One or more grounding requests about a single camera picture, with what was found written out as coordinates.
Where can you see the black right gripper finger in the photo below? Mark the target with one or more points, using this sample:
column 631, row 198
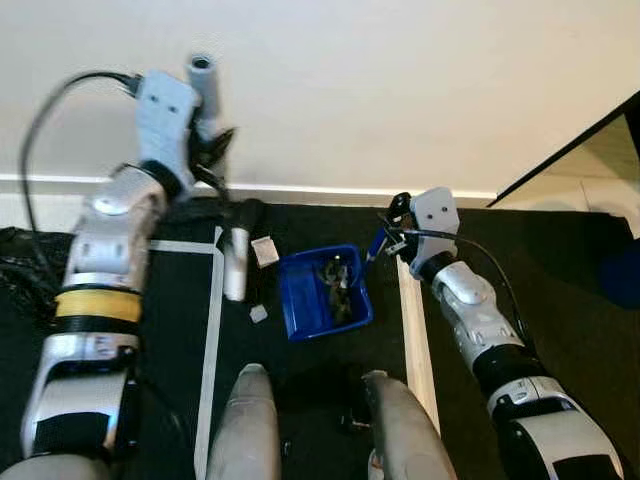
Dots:
column 398, row 205

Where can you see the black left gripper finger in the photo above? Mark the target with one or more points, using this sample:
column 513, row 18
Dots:
column 222, row 143

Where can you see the blue dustpan with black grip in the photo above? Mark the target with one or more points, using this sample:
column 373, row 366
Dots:
column 300, row 300

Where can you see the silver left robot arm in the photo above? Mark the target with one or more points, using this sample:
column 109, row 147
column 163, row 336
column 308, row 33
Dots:
column 100, row 240

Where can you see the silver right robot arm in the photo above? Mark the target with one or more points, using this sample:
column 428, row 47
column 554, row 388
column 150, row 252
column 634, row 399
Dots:
column 500, row 360

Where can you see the black floor mat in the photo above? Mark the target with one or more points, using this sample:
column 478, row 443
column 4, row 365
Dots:
column 560, row 300

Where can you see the black flat object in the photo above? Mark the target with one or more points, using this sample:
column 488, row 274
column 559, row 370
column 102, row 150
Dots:
column 185, row 212

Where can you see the white baseboard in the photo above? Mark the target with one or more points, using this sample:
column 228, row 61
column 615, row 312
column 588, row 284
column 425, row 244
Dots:
column 350, row 190

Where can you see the short white tape strip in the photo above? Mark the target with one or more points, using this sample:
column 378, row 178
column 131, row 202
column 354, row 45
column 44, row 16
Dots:
column 185, row 246

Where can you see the dark debris pile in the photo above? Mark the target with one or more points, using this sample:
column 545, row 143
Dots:
column 335, row 285

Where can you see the long wide white tape strip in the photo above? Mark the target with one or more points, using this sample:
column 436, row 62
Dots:
column 415, row 330

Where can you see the large white paper piece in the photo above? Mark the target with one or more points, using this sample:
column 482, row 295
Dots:
column 266, row 251

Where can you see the small white paper scrap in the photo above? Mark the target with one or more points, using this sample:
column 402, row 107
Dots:
column 258, row 313

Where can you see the long thin white tape strip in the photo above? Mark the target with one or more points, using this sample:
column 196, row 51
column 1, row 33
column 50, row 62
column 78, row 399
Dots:
column 208, row 350

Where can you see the grey right robot leg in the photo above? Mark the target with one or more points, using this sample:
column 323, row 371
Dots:
column 405, row 430

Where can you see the grey robot leg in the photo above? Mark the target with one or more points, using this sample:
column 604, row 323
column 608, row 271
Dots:
column 405, row 430
column 245, row 430

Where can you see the grey left robot leg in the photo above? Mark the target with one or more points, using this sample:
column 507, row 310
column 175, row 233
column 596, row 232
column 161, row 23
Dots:
column 245, row 430

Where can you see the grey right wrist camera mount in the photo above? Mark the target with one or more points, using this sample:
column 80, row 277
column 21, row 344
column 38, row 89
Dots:
column 437, row 220

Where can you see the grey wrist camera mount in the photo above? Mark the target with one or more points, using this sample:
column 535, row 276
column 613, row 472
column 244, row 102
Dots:
column 165, row 115
column 437, row 220

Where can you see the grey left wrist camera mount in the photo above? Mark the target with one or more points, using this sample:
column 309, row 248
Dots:
column 165, row 115

